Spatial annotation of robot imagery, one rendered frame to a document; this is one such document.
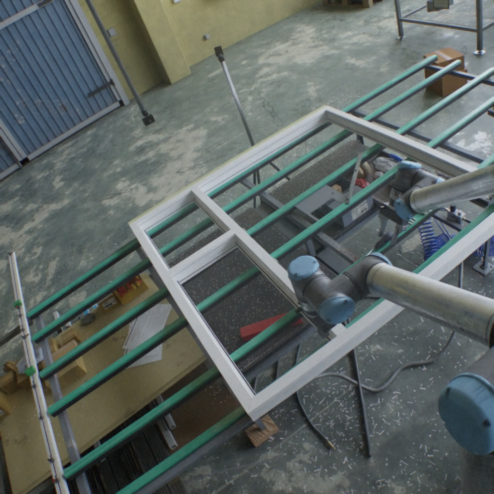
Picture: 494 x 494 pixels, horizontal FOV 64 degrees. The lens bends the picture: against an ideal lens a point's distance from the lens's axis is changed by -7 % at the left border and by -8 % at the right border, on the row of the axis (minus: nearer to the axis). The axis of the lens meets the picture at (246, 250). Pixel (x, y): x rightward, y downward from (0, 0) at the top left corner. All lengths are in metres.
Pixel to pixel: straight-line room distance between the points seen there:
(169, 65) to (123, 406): 6.11
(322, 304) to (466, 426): 0.55
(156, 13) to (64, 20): 1.42
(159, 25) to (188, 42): 0.84
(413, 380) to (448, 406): 1.81
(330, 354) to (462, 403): 0.92
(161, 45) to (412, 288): 6.71
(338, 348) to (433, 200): 0.61
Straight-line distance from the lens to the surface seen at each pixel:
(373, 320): 1.59
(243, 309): 2.22
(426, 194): 1.56
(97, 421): 2.21
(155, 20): 7.32
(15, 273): 3.02
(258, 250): 1.96
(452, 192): 1.46
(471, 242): 1.83
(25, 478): 2.35
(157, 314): 2.37
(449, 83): 4.83
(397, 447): 2.37
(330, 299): 1.11
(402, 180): 1.81
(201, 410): 2.35
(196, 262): 2.09
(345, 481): 2.34
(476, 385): 0.68
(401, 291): 1.01
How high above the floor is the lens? 2.24
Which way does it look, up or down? 41 degrees down
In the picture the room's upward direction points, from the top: 24 degrees counter-clockwise
